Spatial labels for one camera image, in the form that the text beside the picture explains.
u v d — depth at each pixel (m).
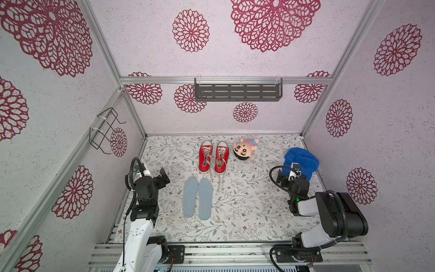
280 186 0.73
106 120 0.79
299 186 0.71
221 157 1.03
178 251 0.75
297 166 0.79
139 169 0.65
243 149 1.02
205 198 0.90
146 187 0.58
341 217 0.43
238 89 0.95
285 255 0.73
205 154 1.05
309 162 1.01
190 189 0.97
